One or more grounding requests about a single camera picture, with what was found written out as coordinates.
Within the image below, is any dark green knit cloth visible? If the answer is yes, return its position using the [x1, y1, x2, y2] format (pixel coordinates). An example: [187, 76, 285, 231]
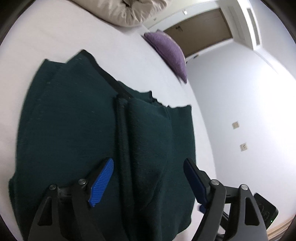
[9, 50, 196, 240]

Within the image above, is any black device with green light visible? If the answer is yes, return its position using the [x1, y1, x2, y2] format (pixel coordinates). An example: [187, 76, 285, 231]
[253, 193, 278, 229]

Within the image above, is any purple cushion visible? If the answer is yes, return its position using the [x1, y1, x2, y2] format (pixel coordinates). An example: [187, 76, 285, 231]
[143, 30, 188, 84]

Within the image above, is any brown wooden door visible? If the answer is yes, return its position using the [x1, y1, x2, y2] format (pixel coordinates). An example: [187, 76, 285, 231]
[164, 9, 233, 58]

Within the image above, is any ceiling air vent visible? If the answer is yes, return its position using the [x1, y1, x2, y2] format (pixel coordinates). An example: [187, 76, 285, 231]
[247, 8, 260, 46]

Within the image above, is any white bed sheet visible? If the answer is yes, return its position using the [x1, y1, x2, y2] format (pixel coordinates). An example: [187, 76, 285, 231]
[0, 0, 218, 241]

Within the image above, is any beige folded duvet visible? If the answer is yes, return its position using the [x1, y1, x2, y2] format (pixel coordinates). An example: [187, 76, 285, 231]
[73, 0, 171, 27]

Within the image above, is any lower wall socket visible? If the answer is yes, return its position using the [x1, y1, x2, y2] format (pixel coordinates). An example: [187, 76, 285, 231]
[240, 143, 248, 152]

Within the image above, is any wall socket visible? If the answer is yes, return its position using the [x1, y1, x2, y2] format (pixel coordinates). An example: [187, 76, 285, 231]
[240, 143, 248, 152]
[232, 121, 240, 129]

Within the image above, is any upper wall socket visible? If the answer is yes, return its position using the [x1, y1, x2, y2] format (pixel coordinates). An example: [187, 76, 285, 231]
[232, 121, 240, 129]

